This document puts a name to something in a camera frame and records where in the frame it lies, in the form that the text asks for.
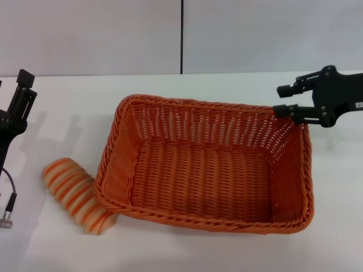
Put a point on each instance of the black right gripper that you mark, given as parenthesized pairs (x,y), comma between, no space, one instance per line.
(337,93)

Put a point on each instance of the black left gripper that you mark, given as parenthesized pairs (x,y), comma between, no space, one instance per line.
(7,133)

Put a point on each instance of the orange white striped bread loaf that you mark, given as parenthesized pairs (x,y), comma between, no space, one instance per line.
(71,192)

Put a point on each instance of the orange woven plastic basket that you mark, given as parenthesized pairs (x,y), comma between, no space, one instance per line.
(204,175)

